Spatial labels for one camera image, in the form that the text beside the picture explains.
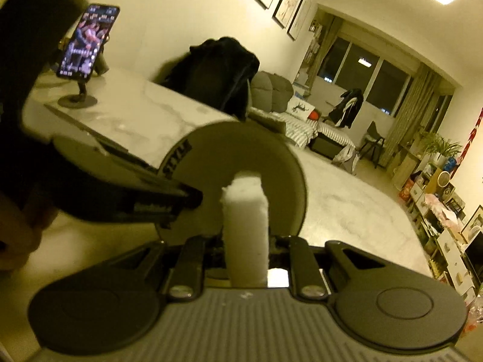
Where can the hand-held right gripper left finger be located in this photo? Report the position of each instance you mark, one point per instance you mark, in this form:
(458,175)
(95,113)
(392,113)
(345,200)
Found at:
(192,260)

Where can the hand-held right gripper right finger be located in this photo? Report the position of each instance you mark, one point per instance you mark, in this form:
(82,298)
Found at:
(300,260)

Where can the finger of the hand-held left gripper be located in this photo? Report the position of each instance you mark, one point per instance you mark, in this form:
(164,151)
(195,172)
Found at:
(162,201)

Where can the white sponge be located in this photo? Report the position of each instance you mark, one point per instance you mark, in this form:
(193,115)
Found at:
(245,226)

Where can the yellow bowl white inside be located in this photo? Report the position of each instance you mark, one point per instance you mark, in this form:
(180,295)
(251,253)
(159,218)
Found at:
(249,151)

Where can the person's left hand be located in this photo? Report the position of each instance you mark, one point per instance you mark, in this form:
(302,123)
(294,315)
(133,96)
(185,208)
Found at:
(19,233)

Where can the black smartphone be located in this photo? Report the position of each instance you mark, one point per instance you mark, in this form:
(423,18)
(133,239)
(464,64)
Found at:
(86,41)

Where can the black phone stand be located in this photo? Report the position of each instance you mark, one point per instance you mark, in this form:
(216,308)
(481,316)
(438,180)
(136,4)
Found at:
(77,101)

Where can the grey white bag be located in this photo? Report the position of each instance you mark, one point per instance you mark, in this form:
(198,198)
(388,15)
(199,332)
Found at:
(345,158)

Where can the plaid sofa cover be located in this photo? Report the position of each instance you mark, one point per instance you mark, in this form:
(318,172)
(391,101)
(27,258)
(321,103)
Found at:
(298,130)

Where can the dark wooden chair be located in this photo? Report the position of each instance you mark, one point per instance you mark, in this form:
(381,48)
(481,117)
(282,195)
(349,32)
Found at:
(371,139)

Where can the wooden shelf unit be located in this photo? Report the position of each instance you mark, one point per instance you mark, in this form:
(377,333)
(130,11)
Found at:
(407,169)

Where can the black coat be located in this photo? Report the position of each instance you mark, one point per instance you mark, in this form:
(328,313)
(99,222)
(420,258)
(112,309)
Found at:
(219,71)

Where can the orange cushion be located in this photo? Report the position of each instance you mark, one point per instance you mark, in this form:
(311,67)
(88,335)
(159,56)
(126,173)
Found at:
(314,115)

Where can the white low cabinet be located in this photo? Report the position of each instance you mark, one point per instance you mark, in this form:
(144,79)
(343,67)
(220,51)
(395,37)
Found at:
(449,249)

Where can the pink cloth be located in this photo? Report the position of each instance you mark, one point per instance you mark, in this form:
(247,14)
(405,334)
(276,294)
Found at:
(445,211)

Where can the white deer print pillow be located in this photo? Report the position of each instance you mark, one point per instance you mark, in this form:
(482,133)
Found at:
(301,106)

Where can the grey sofa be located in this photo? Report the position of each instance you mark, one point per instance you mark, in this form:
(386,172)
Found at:
(271,90)

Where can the black and white jacket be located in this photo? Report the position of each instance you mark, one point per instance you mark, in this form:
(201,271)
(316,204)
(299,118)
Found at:
(345,107)

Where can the round white fan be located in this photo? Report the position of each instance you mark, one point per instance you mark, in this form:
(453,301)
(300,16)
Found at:
(443,179)

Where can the framed portrait picture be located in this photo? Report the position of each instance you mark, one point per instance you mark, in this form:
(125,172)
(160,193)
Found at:
(473,224)

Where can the blue plush toy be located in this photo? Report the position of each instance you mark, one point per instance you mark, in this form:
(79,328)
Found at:
(451,165)

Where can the potted green plant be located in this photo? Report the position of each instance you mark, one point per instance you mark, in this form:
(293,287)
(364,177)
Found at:
(439,147)

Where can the patterned curtain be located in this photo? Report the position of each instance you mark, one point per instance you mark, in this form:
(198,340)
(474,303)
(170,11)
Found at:
(413,105)

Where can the large window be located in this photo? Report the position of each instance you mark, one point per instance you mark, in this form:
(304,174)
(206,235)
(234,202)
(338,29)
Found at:
(362,75)

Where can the framed pale wall print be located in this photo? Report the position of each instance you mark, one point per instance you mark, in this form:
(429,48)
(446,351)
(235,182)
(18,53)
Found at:
(300,17)

